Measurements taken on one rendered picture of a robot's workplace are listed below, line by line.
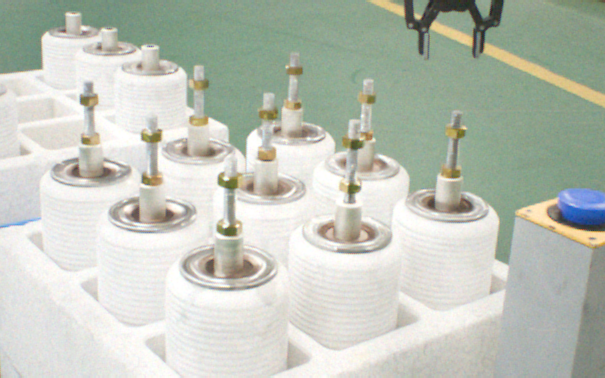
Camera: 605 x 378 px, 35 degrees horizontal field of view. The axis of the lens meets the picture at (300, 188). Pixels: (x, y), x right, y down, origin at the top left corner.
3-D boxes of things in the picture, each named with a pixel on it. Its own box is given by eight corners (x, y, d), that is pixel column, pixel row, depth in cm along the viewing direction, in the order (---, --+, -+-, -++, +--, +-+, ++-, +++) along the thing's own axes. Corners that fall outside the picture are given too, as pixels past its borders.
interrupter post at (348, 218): (331, 242, 78) (334, 205, 77) (333, 230, 81) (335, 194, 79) (360, 244, 78) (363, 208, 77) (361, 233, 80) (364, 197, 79)
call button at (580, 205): (577, 208, 72) (582, 182, 71) (623, 226, 69) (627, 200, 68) (543, 219, 69) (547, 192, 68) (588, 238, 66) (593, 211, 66)
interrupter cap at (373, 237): (298, 253, 76) (298, 245, 76) (305, 216, 83) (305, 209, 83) (392, 260, 76) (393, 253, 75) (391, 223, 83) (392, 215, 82)
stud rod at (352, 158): (344, 205, 79) (350, 118, 76) (356, 206, 79) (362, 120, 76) (341, 209, 78) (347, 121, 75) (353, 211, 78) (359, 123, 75)
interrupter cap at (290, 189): (227, 176, 91) (227, 169, 91) (305, 179, 92) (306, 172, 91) (221, 206, 84) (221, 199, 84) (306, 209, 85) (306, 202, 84)
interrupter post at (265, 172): (253, 187, 89) (254, 153, 88) (278, 188, 89) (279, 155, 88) (251, 196, 87) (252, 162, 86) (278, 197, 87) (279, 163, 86)
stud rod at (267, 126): (264, 175, 87) (267, 96, 84) (258, 172, 87) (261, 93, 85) (273, 174, 87) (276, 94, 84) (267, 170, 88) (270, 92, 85)
